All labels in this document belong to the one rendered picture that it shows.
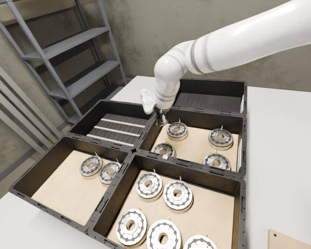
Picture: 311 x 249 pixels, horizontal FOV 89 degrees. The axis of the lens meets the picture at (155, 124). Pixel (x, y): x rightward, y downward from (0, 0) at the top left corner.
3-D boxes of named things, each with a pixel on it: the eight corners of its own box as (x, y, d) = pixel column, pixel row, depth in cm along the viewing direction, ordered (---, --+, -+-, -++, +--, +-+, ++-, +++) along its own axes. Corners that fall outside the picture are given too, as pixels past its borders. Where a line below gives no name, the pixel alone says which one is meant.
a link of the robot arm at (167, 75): (163, 109, 48) (180, 91, 51) (176, 76, 34) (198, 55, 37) (146, 95, 49) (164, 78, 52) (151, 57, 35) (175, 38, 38)
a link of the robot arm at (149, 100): (138, 92, 55) (139, 80, 50) (169, 87, 58) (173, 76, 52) (144, 115, 52) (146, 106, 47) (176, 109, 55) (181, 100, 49)
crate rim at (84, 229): (135, 154, 65) (133, 150, 64) (88, 235, 46) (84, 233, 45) (66, 136, 81) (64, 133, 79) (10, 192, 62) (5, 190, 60)
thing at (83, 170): (106, 157, 73) (105, 156, 73) (95, 178, 66) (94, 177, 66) (88, 154, 76) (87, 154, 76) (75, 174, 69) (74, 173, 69)
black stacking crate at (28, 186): (139, 167, 72) (133, 151, 64) (101, 242, 53) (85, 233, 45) (76, 148, 87) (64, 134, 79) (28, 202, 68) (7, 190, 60)
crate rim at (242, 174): (246, 119, 69) (247, 115, 68) (244, 182, 50) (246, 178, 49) (161, 109, 85) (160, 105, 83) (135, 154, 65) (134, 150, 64)
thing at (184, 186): (194, 184, 58) (194, 183, 57) (189, 213, 51) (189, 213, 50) (167, 178, 61) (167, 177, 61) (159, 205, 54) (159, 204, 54)
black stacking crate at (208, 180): (238, 195, 57) (245, 179, 49) (232, 314, 38) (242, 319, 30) (140, 167, 72) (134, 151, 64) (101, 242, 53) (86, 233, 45)
